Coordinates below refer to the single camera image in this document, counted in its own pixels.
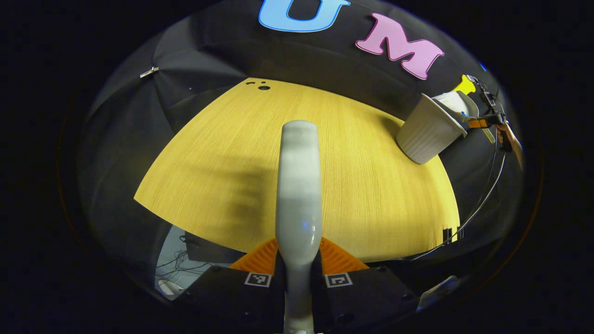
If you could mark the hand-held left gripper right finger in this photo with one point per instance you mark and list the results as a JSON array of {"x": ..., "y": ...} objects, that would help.
[{"x": 366, "y": 297}]

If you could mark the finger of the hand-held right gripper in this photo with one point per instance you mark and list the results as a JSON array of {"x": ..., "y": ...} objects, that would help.
[{"x": 480, "y": 123}]

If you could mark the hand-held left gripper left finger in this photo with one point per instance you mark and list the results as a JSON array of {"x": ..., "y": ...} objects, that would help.
[{"x": 232, "y": 297}]

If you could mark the white dustpan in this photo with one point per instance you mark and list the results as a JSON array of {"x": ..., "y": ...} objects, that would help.
[{"x": 457, "y": 102}]

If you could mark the small white broom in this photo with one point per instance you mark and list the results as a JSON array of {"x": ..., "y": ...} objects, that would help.
[{"x": 299, "y": 195}]

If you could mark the wooden desktop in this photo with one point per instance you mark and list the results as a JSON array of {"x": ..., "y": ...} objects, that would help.
[{"x": 371, "y": 195}]

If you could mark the dark box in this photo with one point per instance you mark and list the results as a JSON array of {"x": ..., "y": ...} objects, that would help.
[{"x": 209, "y": 250}]

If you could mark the white cloth clip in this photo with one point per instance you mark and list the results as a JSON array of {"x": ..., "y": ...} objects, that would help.
[{"x": 149, "y": 72}]

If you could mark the black backdrop cloth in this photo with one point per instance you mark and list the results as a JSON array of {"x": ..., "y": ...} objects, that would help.
[{"x": 209, "y": 55}]

